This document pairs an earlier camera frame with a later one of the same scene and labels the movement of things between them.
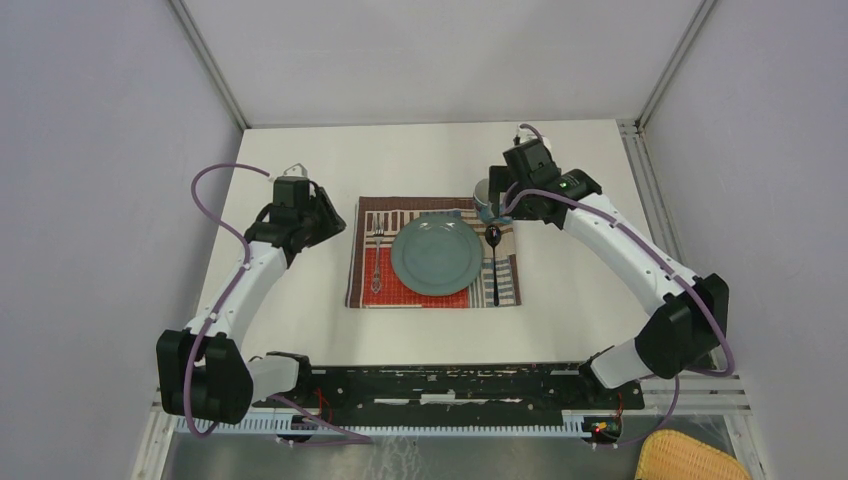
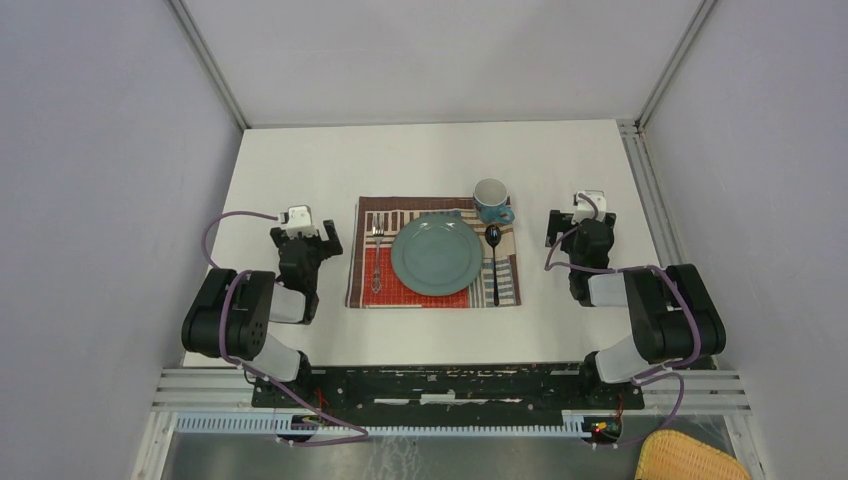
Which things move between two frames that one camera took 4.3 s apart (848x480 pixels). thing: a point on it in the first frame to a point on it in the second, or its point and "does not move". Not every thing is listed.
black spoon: x=493 y=238 does not move
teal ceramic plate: x=436 y=255 does not move
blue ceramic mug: x=484 y=207 does not move
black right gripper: x=501 y=180 to x=558 y=222
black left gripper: x=331 y=222 to x=327 y=247
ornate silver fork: x=378 y=234 does not move
